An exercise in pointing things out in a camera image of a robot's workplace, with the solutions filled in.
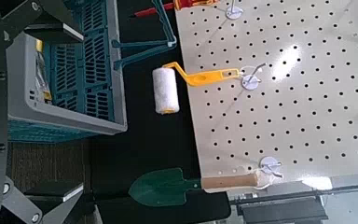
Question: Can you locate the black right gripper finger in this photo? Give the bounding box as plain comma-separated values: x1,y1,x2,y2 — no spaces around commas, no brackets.
0,176,85,224
0,0,85,48

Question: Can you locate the grey teal folding crate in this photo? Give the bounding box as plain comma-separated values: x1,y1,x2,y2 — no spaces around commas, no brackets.
6,0,178,144

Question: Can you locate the black table cloth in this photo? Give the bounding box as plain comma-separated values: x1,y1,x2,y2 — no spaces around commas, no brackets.
87,0,232,224

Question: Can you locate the red yellow screwdriver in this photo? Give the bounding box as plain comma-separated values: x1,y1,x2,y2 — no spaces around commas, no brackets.
130,0,218,18

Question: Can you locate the white pegboard hook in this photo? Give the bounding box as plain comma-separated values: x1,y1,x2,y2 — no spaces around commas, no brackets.
225,0,245,21
258,156,283,180
241,62,268,91

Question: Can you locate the black metal stand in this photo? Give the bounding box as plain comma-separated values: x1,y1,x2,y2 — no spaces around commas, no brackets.
227,182,358,224

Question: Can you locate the white metal pegboard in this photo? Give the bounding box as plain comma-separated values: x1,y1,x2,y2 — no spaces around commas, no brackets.
174,0,358,190

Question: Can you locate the yellow handled tool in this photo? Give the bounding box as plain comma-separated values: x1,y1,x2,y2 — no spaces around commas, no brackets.
34,38,53,104

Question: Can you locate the green trowel with wooden handle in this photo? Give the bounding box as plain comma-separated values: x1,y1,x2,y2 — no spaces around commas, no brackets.
128,167,260,208

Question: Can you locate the yellow handled paint roller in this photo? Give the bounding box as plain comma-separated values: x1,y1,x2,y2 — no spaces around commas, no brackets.
152,61,241,116

